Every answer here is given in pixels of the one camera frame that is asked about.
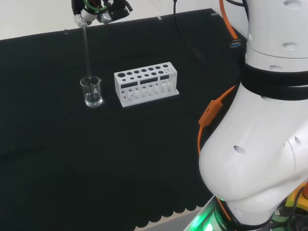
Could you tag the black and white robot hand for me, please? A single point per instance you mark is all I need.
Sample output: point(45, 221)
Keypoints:
point(106, 9)

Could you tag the clear glass rod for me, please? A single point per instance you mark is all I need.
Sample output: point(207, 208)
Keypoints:
point(87, 53)

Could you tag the white test tube rack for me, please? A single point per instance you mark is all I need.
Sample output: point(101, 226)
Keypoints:
point(144, 79)

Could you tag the clear glass beaker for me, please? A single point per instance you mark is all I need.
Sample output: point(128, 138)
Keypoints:
point(92, 96)

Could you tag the clear cloth clip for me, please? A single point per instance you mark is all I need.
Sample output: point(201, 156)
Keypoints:
point(159, 17)
point(66, 31)
point(214, 14)

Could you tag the black bench cloth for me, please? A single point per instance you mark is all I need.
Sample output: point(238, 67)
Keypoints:
point(72, 156)

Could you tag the yellow stop button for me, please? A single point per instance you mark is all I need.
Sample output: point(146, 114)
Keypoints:
point(294, 201)

